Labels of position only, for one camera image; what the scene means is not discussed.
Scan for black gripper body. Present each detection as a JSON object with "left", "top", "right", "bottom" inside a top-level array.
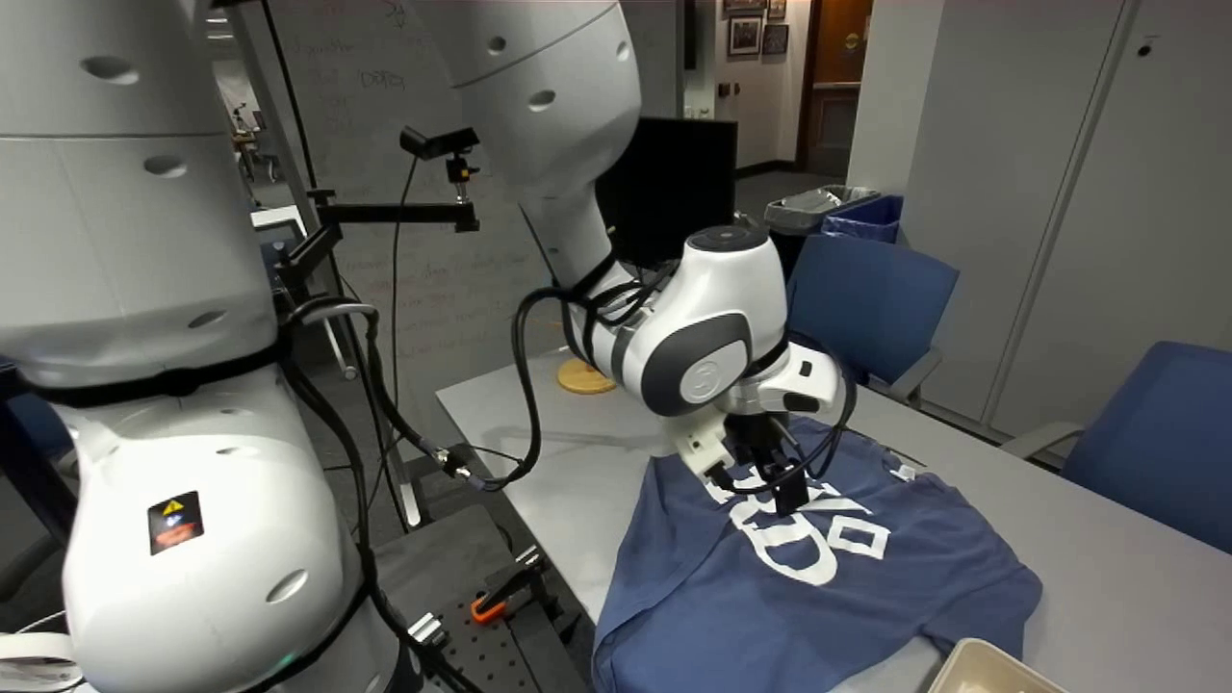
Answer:
[{"left": 723, "top": 413, "right": 806, "bottom": 496}]

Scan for blue printed t-shirt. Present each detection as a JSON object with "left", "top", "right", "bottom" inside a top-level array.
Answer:
[{"left": 589, "top": 419, "right": 1047, "bottom": 693}]

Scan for blue office chair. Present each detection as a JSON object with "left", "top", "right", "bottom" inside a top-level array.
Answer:
[
  {"left": 780, "top": 227, "right": 964, "bottom": 399},
  {"left": 998, "top": 338, "right": 1232, "bottom": 558},
  {"left": 0, "top": 368, "right": 69, "bottom": 464}
]

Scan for grey lined trash bin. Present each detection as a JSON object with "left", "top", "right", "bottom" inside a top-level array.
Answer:
[{"left": 767, "top": 183, "right": 891, "bottom": 281}]

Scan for blue bin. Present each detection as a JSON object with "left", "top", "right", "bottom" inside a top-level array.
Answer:
[{"left": 820, "top": 187, "right": 907, "bottom": 247}]

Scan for beige tray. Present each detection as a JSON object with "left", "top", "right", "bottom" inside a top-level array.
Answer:
[{"left": 925, "top": 633, "right": 1069, "bottom": 693}]

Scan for black monitor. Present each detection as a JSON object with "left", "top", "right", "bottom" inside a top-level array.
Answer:
[{"left": 593, "top": 114, "right": 744, "bottom": 272}]

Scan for grey stand pole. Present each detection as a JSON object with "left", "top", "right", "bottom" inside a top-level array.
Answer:
[{"left": 286, "top": 187, "right": 426, "bottom": 532}]

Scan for brown wooden door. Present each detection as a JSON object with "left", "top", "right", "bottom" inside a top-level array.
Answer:
[{"left": 800, "top": 0, "right": 877, "bottom": 183}]

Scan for white cabinet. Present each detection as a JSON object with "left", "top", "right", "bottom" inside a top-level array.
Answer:
[{"left": 896, "top": 0, "right": 1232, "bottom": 437}]

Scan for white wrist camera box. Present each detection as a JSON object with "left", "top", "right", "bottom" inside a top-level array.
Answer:
[{"left": 670, "top": 417, "right": 738, "bottom": 483}]

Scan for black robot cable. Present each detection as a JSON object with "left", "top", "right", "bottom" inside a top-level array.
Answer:
[{"left": 272, "top": 281, "right": 572, "bottom": 693}]

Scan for orange handled clamp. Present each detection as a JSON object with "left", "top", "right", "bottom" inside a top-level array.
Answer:
[{"left": 462, "top": 563, "right": 552, "bottom": 630}]

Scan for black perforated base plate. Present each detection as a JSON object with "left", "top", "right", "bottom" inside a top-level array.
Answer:
[{"left": 368, "top": 504, "right": 602, "bottom": 693}]

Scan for framed wall picture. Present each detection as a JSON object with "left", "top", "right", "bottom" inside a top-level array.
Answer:
[{"left": 723, "top": 12, "right": 767, "bottom": 60}]

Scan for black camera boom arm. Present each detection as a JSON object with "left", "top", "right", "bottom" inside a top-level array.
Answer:
[{"left": 304, "top": 151, "right": 485, "bottom": 247}]

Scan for black stereo camera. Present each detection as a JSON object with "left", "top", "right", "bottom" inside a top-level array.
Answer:
[{"left": 398, "top": 123, "right": 483, "bottom": 160}]

